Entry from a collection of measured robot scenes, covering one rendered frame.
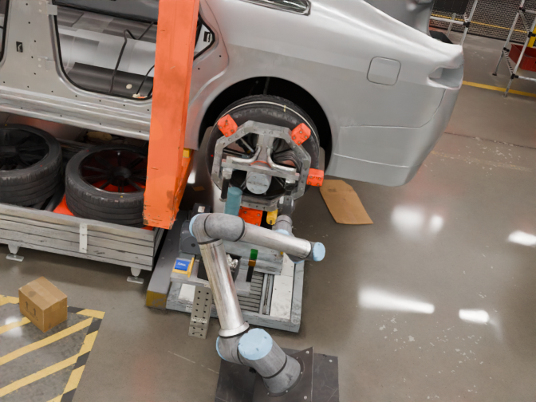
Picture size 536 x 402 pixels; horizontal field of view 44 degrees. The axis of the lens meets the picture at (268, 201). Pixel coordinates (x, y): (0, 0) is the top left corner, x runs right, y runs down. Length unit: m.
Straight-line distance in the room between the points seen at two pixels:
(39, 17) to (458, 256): 3.23
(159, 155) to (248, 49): 0.77
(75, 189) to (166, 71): 1.15
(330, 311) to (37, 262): 1.84
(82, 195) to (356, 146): 1.64
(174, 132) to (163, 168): 0.23
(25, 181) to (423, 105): 2.37
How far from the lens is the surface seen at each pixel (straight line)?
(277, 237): 3.14
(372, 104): 3.84
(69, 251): 4.18
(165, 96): 3.35
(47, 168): 4.28
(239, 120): 3.73
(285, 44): 3.71
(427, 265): 4.87
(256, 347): 3.04
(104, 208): 4.04
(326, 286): 4.40
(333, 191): 5.32
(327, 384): 3.44
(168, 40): 3.22
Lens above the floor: 2.86
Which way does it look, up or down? 35 degrees down
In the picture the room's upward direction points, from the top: 11 degrees clockwise
